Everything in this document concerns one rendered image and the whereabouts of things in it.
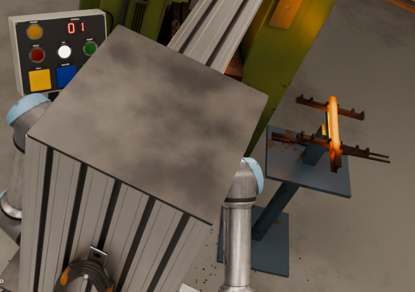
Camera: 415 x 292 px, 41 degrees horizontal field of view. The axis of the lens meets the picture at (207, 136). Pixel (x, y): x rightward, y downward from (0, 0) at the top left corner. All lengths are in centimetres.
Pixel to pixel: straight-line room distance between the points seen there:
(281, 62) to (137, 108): 189
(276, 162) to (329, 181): 26
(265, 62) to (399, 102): 204
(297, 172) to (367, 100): 186
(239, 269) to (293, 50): 116
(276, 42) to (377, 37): 251
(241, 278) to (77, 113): 112
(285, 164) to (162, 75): 176
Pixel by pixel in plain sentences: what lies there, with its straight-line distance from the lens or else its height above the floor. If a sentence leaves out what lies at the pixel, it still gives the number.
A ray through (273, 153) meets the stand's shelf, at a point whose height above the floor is 75.
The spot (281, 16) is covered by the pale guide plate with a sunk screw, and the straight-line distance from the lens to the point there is 239.
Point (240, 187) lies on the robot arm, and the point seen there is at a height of 127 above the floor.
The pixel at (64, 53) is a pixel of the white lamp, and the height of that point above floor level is 109.
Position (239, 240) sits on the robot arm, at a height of 116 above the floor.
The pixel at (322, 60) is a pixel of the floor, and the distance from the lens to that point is 439.
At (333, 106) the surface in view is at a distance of 247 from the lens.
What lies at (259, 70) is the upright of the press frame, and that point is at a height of 91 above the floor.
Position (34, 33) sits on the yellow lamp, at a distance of 211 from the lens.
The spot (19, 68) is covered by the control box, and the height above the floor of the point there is 105.
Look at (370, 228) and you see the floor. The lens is 355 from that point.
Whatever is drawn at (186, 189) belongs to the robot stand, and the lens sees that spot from 68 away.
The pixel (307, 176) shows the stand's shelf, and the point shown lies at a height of 75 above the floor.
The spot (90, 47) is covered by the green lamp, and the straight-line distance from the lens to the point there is 218.
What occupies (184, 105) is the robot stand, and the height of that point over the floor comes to 203.
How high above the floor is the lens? 258
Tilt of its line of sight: 48 degrees down
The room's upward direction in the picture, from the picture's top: 24 degrees clockwise
